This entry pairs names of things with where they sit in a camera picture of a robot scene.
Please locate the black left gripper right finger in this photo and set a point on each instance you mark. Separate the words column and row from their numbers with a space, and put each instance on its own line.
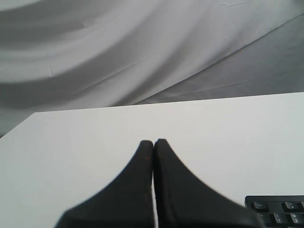
column 184, row 201

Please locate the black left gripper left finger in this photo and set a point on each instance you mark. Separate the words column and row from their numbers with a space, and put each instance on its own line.
column 126, row 202

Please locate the black acer keyboard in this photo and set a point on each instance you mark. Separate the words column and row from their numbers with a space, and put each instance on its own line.
column 285, row 211

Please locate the grey backdrop cloth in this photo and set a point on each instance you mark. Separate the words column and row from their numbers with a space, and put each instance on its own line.
column 77, row 54

